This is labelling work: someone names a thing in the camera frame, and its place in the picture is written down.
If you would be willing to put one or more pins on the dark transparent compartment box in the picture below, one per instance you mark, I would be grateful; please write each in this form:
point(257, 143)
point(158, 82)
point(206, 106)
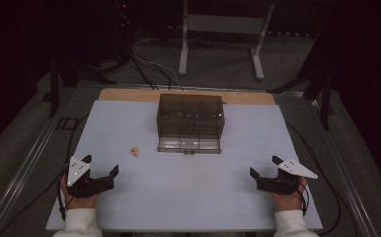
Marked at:
point(190, 126)

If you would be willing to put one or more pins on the white metal stand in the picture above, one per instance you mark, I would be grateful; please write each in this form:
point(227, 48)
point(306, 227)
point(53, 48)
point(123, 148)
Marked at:
point(221, 24)

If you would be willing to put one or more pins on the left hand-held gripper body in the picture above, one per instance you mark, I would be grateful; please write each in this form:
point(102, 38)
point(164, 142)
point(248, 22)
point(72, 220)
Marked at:
point(76, 173)

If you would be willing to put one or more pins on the dark equipment with red light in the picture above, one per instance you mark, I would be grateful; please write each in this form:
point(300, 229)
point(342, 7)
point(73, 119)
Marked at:
point(124, 26)

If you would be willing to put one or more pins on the person's right hand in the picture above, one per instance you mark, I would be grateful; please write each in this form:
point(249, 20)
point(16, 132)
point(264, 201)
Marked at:
point(289, 201)

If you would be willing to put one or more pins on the small tan trinket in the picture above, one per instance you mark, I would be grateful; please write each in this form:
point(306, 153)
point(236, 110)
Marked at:
point(134, 151)

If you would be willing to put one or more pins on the black tripod stand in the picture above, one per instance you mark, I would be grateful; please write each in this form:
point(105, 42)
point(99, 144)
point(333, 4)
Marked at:
point(55, 85)
point(325, 98)

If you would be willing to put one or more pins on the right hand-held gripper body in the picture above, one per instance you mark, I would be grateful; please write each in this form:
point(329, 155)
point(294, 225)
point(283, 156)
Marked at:
point(289, 169)

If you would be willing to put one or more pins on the metal floor rail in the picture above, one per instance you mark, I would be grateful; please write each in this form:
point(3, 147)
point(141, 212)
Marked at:
point(20, 177)
point(346, 174)

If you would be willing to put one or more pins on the white table board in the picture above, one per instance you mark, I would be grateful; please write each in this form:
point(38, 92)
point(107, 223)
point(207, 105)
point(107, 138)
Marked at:
point(185, 191)

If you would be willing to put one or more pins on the person's left hand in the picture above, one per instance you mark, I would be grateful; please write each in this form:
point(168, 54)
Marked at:
point(80, 201)

